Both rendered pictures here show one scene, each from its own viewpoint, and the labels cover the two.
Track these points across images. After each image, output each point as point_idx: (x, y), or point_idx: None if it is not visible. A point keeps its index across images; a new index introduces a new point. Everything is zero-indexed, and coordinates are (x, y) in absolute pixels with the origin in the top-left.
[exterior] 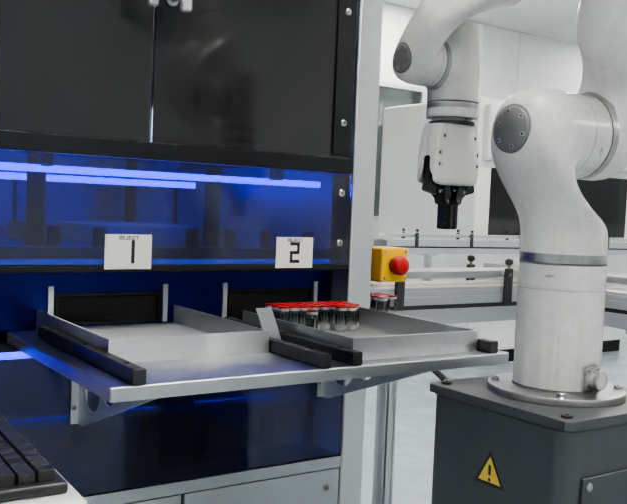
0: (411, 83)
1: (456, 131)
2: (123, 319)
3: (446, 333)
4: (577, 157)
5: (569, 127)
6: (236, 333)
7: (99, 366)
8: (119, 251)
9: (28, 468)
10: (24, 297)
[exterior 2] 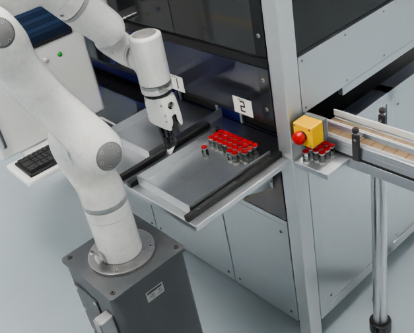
0: None
1: (148, 99)
2: (205, 106)
3: (173, 197)
4: (61, 159)
5: (50, 145)
6: (138, 147)
7: None
8: (173, 81)
9: (31, 166)
10: None
